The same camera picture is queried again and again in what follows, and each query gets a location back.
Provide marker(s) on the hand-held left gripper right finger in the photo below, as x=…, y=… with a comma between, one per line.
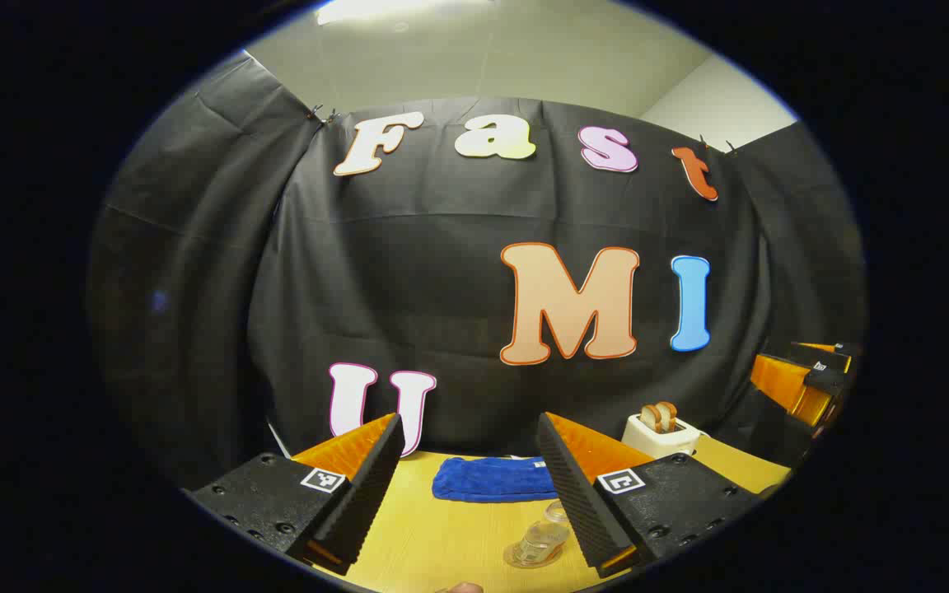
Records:
x=573, y=502

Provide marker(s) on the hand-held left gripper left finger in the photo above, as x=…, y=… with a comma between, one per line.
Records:
x=367, y=494

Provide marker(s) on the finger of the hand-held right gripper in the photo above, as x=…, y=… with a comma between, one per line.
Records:
x=833, y=354
x=783, y=383

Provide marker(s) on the clear plastic water bottle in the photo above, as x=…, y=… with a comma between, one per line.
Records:
x=536, y=539

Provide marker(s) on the blue folded towel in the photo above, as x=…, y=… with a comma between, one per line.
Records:
x=491, y=479

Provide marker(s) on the white toaster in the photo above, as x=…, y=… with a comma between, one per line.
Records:
x=660, y=443

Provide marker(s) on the toasted bread slice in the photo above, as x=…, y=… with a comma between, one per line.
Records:
x=668, y=414
x=652, y=418

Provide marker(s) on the black backdrop cloth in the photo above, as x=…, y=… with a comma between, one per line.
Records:
x=409, y=280

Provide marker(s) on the black cloth clip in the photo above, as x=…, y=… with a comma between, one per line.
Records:
x=730, y=148
x=702, y=142
x=315, y=111

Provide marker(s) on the ceiling light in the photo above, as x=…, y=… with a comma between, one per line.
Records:
x=392, y=10

